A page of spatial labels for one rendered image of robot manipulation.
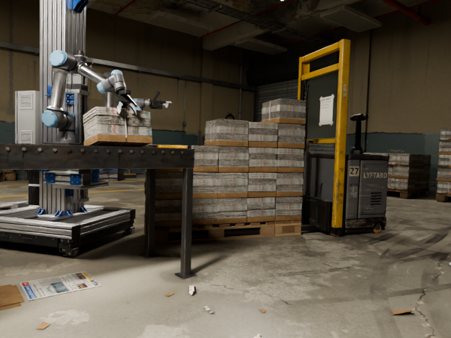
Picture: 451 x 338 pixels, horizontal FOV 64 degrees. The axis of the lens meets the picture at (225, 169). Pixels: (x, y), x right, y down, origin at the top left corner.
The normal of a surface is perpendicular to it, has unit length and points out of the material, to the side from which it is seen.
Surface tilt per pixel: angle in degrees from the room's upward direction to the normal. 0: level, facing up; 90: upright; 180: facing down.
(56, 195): 90
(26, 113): 90
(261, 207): 90
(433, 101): 90
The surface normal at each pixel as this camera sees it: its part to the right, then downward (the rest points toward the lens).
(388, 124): -0.78, 0.01
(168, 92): 0.62, 0.06
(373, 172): 0.36, 0.06
